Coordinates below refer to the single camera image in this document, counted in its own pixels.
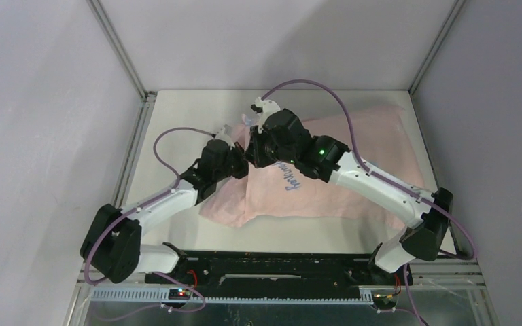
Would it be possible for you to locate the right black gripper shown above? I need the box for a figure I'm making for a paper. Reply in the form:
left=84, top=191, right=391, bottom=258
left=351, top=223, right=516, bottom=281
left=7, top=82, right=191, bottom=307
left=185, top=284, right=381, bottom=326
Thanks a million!
left=243, top=124, right=297, bottom=170

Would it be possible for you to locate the pink and blue pillowcase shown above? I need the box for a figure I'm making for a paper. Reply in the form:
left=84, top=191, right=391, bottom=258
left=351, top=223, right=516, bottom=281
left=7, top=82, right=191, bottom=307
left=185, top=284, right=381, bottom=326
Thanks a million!
left=198, top=104, right=427, bottom=231

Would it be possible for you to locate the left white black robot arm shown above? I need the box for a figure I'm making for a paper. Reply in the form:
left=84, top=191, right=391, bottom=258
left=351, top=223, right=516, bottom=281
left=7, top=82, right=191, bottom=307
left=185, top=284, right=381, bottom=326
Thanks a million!
left=80, top=139, right=249, bottom=285

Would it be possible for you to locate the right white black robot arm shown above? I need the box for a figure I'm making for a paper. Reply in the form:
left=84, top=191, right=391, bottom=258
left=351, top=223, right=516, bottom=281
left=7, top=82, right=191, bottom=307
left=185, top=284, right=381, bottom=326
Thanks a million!
left=245, top=105, right=453, bottom=284

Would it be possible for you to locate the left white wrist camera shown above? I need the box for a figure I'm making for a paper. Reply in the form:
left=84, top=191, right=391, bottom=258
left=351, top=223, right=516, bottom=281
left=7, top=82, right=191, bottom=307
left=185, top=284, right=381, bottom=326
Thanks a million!
left=214, top=125, right=235, bottom=148

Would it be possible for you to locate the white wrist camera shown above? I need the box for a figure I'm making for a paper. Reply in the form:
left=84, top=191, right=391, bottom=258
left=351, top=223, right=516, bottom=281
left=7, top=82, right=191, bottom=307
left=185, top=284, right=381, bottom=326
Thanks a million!
left=251, top=97, right=281, bottom=127
left=214, top=125, right=235, bottom=148

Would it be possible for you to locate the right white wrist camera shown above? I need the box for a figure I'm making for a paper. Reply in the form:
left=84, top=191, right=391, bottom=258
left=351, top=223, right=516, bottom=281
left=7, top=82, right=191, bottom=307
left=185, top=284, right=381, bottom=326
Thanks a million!
left=251, top=97, right=281, bottom=127

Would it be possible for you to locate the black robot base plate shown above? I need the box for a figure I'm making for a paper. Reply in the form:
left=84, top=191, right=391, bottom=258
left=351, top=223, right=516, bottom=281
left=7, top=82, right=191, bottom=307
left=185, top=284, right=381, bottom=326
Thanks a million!
left=169, top=250, right=413, bottom=299

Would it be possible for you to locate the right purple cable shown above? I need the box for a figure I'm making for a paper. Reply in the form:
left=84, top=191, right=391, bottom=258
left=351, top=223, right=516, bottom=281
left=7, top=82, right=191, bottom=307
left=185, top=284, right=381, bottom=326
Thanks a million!
left=260, top=79, right=478, bottom=326

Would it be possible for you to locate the purple cable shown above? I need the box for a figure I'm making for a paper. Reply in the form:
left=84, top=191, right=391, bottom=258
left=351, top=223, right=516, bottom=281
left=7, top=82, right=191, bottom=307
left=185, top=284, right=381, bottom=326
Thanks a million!
left=83, top=126, right=219, bottom=323
left=260, top=79, right=478, bottom=326

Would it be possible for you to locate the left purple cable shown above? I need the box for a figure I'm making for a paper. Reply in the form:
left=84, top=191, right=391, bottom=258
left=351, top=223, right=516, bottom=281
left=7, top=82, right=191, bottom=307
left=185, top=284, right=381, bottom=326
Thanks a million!
left=83, top=126, right=219, bottom=323

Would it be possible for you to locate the grey slotted cable duct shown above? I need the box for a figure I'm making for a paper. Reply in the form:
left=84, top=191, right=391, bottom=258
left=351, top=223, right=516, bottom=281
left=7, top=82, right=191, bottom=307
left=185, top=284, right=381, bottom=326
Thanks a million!
left=90, top=287, right=374, bottom=305

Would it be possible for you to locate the left aluminium frame post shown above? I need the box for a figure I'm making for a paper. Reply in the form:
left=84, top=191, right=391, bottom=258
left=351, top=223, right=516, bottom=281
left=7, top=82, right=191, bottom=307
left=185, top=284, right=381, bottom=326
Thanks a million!
left=86, top=0, right=151, bottom=102

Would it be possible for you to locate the aluminium frame post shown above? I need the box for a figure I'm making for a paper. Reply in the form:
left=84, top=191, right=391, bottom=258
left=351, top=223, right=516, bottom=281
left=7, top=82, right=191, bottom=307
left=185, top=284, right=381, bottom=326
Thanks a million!
left=408, top=0, right=467, bottom=97
left=86, top=0, right=151, bottom=102

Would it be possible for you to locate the right aluminium frame post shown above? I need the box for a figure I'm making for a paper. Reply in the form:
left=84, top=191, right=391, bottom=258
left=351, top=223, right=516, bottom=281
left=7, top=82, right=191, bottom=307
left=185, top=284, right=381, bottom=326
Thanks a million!
left=408, top=0, right=467, bottom=97

